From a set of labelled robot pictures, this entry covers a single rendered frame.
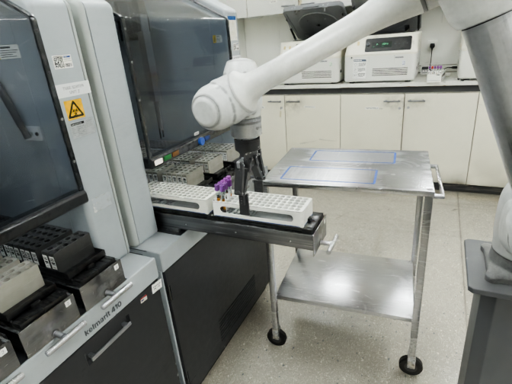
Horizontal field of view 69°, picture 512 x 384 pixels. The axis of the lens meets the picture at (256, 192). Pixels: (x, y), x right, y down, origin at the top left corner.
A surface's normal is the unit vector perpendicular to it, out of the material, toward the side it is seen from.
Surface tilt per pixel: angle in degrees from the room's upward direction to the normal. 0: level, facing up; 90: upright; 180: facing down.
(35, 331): 90
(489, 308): 90
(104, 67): 90
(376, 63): 90
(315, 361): 0
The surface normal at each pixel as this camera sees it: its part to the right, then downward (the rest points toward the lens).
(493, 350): -0.42, 0.38
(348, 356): -0.08, -0.92
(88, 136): 0.90, 0.10
